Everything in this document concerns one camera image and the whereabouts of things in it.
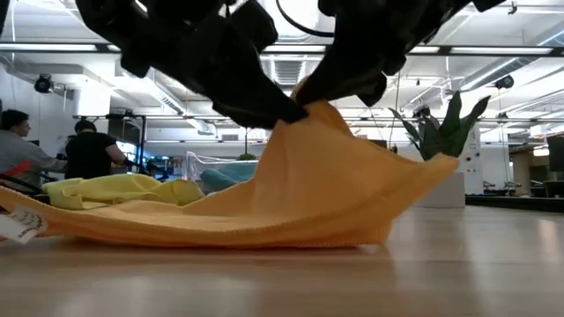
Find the black right camera cable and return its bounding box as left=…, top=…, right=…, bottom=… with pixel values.
left=275, top=0, right=338, bottom=39

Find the black ceiling spotlight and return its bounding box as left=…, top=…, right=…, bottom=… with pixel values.
left=493, top=74, right=516, bottom=91
left=33, top=73, right=56, bottom=95

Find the yellow microfiber towel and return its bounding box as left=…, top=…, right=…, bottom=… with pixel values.
left=41, top=173, right=206, bottom=210

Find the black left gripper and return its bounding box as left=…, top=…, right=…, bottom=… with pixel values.
left=149, top=17, right=309, bottom=129

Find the white plant pot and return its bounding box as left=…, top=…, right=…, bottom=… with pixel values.
left=412, top=170, right=467, bottom=209

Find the black computer monitor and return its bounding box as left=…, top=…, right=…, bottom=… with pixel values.
left=545, top=135, right=564, bottom=173

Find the green snake plant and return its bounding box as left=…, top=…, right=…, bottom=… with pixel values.
left=387, top=91, right=492, bottom=162

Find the white machine cabinet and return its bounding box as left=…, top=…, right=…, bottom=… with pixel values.
left=457, top=122, right=485, bottom=196

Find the person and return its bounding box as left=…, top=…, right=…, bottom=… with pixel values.
left=63, top=119, right=127, bottom=181
left=0, top=108, right=70, bottom=190

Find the blue microfiber towel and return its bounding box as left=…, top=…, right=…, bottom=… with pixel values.
left=198, top=162, right=259, bottom=195

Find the orange microfiber towel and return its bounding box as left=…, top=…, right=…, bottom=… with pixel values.
left=0, top=77, right=460, bottom=248

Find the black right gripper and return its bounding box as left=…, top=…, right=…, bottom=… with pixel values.
left=293, top=0, right=446, bottom=108

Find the clear plastic bin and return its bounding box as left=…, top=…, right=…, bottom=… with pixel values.
left=182, top=151, right=261, bottom=195

